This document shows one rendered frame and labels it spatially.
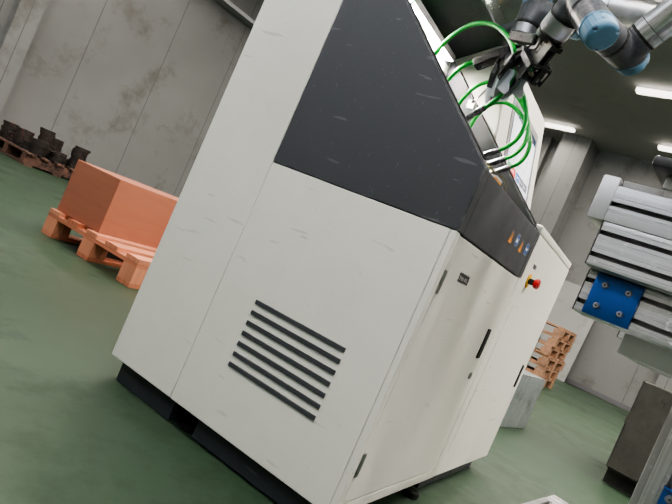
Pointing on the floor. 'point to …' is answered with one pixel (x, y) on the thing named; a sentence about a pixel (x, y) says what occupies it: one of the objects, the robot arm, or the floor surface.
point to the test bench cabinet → (311, 337)
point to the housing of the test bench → (219, 197)
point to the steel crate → (638, 437)
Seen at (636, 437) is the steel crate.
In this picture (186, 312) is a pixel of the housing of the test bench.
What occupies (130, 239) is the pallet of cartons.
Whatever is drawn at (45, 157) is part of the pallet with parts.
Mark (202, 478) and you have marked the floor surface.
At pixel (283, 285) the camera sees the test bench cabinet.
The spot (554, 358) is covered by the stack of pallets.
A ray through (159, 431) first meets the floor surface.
